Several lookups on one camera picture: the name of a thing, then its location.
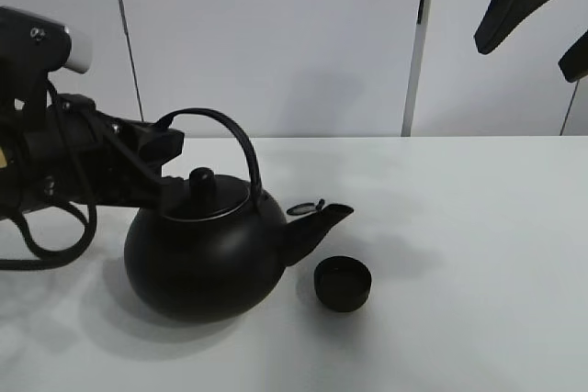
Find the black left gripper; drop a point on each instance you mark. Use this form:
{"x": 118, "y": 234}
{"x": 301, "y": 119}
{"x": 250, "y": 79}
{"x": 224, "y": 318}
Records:
{"x": 101, "y": 160}

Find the black round teapot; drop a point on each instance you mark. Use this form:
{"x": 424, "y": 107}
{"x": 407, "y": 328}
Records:
{"x": 223, "y": 247}

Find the small black teacup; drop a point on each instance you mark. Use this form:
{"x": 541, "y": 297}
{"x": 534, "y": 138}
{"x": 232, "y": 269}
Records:
{"x": 342, "y": 283}

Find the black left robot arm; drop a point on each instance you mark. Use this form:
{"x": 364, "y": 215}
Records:
{"x": 26, "y": 138}

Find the grey wall panel post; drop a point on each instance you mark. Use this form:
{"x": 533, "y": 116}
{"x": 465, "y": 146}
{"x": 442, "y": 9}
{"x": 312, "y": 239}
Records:
{"x": 415, "y": 67}

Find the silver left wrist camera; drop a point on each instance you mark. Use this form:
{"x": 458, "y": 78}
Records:
{"x": 30, "y": 39}

